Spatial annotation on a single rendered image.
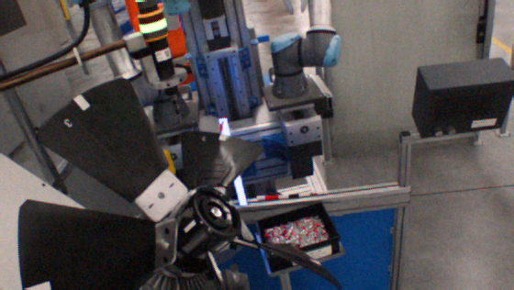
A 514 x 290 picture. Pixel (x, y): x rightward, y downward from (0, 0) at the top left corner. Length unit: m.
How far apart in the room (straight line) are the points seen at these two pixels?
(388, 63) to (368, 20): 0.33
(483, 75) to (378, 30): 1.50
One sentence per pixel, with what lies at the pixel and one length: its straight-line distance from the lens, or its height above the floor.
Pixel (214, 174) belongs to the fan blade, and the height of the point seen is 1.19.
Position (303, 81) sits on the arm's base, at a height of 1.09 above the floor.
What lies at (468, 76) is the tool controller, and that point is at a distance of 1.15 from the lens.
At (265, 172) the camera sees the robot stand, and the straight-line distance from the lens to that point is 1.66.
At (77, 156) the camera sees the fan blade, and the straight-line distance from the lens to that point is 0.77.
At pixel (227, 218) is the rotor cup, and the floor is 1.20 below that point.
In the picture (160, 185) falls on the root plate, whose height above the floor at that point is 1.27.
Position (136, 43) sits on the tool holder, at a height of 1.54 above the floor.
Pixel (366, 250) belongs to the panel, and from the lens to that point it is 1.50.
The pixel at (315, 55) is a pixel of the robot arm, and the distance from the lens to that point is 1.43.
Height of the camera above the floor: 1.68
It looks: 30 degrees down
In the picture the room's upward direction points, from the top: 11 degrees counter-clockwise
